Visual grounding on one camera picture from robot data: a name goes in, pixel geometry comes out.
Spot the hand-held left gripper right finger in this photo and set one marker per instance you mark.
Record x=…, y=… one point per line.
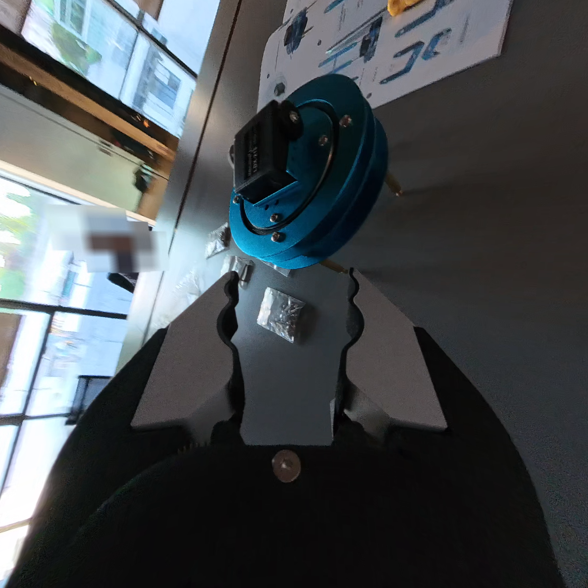
x=390, y=363

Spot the printed instruction sheet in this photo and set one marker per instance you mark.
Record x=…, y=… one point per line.
x=477, y=36

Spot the dark grey desk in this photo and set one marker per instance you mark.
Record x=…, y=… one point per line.
x=459, y=229

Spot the clear plastic bag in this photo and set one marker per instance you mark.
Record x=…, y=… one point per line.
x=189, y=287

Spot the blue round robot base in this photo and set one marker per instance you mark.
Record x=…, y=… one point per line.
x=321, y=206

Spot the clear bag of screws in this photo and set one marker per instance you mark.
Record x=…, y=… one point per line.
x=280, y=314
x=242, y=272
x=217, y=243

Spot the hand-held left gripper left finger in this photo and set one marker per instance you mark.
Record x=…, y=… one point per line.
x=183, y=367

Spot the window with wooden sill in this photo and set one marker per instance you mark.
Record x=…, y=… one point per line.
x=119, y=69

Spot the large grid window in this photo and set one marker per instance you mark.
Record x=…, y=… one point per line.
x=27, y=358

